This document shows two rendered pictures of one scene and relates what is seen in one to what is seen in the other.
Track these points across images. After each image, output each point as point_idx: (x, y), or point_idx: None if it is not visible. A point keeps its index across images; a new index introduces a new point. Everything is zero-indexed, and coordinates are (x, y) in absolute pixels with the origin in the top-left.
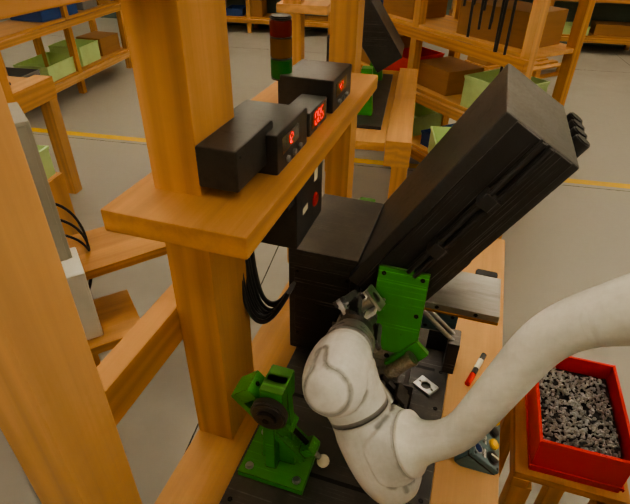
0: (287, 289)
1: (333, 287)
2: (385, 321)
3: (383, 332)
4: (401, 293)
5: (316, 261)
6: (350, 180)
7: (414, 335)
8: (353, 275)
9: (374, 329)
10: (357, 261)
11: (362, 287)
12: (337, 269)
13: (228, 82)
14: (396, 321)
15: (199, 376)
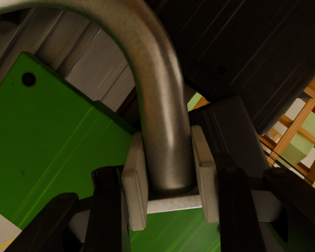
0: None
1: (220, 21)
2: (79, 152)
3: (47, 127)
4: (142, 240)
5: None
6: None
7: (8, 207)
8: (243, 115)
9: (66, 226)
10: (263, 133)
11: (197, 118)
12: (267, 65)
13: None
14: (67, 183)
15: None
